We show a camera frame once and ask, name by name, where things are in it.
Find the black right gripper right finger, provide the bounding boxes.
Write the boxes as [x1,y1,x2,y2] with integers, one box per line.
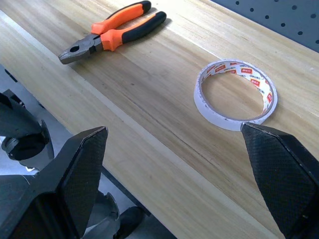
[240,122,319,239]

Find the white tape roll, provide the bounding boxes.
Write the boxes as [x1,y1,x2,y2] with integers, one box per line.
[193,59,278,131]

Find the grey perforated pegboard panel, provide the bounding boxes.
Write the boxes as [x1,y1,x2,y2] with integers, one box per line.
[210,0,319,53]

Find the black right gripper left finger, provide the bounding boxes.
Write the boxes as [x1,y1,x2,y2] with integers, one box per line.
[0,125,109,239]

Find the orange and black pliers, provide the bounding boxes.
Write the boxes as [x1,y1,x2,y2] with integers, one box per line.
[58,0,167,65]

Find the dark grey robot body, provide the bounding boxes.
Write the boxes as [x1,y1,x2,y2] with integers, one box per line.
[0,64,176,239]

